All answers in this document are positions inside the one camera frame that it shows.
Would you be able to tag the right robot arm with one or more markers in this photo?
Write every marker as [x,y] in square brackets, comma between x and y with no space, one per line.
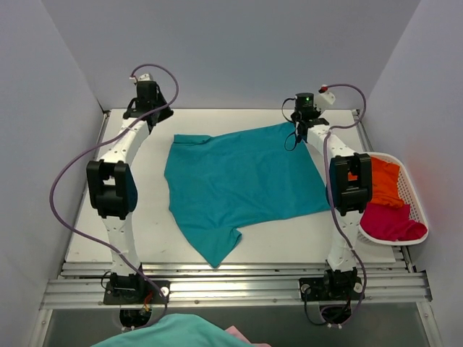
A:
[349,182]

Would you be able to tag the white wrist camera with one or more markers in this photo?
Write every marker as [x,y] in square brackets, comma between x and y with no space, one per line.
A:
[324,99]
[142,78]

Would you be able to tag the white plastic basket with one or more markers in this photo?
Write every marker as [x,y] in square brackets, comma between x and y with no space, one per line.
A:
[408,194]

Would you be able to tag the light green cloth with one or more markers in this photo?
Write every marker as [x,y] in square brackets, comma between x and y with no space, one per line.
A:
[176,330]

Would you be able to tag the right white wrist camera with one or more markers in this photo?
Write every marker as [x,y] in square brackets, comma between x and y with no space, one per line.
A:
[324,99]

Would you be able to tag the teal t-shirt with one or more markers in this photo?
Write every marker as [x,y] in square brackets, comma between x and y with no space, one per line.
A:
[219,184]

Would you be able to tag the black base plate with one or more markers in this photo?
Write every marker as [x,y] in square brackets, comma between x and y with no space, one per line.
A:
[323,289]
[117,296]

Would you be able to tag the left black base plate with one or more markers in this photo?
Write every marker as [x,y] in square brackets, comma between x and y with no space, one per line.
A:
[117,296]

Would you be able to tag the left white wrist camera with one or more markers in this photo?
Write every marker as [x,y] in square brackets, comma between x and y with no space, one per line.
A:
[142,78]

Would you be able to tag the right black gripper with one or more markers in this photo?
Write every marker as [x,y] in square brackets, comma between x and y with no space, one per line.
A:
[322,121]

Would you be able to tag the aluminium rail frame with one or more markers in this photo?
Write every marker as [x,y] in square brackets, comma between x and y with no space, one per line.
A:
[231,285]

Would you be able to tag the pink cloth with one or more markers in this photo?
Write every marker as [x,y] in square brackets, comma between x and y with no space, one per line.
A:
[237,334]

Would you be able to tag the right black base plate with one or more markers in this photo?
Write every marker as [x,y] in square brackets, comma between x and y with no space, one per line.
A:
[323,289]

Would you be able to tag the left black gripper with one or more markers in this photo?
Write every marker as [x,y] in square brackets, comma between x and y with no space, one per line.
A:
[163,109]

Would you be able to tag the orange t-shirt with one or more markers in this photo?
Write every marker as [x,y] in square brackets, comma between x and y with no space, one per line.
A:
[385,176]

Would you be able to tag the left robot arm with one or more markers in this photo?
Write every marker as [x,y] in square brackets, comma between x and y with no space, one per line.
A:
[112,190]

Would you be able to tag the magenta t-shirt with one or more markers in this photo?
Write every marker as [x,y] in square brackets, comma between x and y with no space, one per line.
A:
[391,224]

